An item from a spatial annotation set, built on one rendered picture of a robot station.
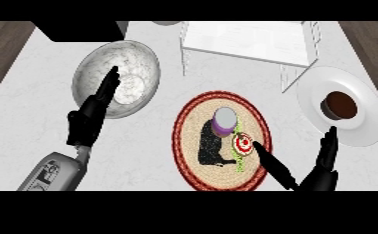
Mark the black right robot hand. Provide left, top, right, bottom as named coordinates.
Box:
left=251, top=125, right=341, bottom=192

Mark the white tiered shelf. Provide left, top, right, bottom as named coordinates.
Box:
left=177, top=21, right=324, bottom=94

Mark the grey round object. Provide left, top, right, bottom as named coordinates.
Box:
left=151, top=21, right=183, bottom=27

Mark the white plate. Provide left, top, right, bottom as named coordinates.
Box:
left=296, top=66, right=378, bottom=148

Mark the brown cupcake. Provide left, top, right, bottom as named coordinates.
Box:
left=319, top=91, right=359, bottom=121

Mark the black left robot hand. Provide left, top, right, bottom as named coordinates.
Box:
left=65, top=65, right=123, bottom=148

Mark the purple can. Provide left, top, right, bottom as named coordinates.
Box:
left=211, top=106, right=239, bottom=137

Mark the white marble bowl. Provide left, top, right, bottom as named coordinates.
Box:
left=71, top=40, right=163, bottom=120

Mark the black appliance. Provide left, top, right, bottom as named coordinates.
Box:
left=31, top=21, right=130, bottom=43

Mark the round woven red-rimmed placemat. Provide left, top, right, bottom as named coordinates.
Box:
left=172, top=90, right=273, bottom=192

